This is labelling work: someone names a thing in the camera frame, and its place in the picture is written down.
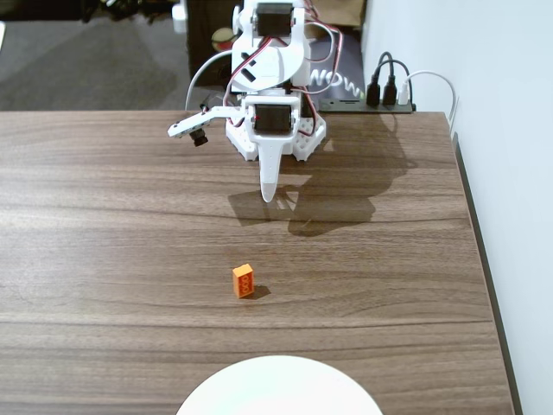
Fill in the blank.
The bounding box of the orange lego block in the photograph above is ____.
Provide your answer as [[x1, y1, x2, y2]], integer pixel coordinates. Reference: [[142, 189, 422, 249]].
[[231, 262, 256, 300]]

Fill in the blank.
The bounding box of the black power strip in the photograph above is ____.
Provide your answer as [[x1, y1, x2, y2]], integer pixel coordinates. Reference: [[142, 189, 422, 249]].
[[317, 97, 418, 114]]

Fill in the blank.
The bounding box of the small white box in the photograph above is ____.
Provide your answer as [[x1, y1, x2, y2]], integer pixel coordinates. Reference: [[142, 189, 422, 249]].
[[171, 3, 189, 34]]

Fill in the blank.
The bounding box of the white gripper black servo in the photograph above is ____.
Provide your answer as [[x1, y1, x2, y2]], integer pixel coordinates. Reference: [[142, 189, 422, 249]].
[[243, 95, 302, 204]]

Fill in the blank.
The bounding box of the white round plate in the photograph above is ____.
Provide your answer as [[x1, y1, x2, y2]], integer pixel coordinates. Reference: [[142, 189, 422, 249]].
[[175, 354, 384, 415]]

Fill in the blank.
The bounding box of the white plug with cable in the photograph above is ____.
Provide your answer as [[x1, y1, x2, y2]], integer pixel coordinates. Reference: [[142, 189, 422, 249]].
[[397, 69, 459, 131]]

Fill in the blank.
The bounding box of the wrist camera on white mount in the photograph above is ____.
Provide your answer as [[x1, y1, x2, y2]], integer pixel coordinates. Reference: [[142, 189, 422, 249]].
[[167, 103, 244, 149]]

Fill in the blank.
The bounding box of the red white black servo cable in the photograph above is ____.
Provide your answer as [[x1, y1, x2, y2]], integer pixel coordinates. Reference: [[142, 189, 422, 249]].
[[224, 36, 278, 107], [303, 0, 347, 94]]

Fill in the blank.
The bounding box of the round yellow red object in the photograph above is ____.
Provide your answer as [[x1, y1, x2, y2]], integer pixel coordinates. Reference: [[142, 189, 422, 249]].
[[210, 28, 237, 54]]

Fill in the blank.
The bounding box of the black cabinet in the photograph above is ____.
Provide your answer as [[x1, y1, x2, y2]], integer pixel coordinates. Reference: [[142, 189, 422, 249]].
[[186, 0, 243, 94]]

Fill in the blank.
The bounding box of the black plug with cable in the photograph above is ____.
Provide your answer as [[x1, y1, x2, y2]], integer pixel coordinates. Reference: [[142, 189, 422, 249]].
[[365, 51, 395, 107], [374, 59, 410, 106]]

